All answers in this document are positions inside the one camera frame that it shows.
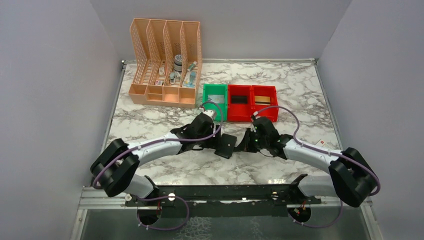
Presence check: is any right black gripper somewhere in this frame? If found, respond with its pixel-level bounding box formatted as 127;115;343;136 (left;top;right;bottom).
237;127;269;153

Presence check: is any black leather card holder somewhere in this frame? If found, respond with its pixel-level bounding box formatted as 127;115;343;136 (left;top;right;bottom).
214;133;237;159

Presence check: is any green plastic bin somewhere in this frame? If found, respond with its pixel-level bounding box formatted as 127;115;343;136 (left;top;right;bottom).
202;83;228;122

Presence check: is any red plastic bin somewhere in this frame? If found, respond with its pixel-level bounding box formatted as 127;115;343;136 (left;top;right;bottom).
227;84;253;122
251;85;279;123

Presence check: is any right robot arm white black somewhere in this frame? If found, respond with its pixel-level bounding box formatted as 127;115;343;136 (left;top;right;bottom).
234;117;379;207

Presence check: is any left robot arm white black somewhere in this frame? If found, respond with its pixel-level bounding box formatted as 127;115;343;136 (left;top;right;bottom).
90;110;219;206

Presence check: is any silver card in green bin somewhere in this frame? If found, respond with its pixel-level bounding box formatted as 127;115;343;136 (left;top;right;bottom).
207;94;226;104

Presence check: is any black card in red bin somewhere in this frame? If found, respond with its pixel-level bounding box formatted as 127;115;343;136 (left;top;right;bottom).
230;95;249;105

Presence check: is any gold card in red bin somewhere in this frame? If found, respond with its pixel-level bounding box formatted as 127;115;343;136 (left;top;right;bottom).
254;95;271;106

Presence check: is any blue packaged item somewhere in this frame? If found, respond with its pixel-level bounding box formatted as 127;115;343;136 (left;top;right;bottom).
182;61;197;88

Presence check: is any round grey tin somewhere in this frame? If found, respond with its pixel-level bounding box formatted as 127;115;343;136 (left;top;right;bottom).
173;54;183;73

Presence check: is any small white box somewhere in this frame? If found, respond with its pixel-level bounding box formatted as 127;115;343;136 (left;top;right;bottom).
315;139;329;148

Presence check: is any peach plastic file organizer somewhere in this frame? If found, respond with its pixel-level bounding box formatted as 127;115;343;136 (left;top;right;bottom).
128;18;203;108

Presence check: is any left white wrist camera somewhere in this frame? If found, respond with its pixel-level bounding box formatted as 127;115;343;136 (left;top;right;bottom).
202;109;217;121

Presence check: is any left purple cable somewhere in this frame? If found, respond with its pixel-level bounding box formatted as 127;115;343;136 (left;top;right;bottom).
92;100;224;232

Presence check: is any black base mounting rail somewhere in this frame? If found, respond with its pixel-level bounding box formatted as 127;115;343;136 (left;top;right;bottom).
125;184;321;218

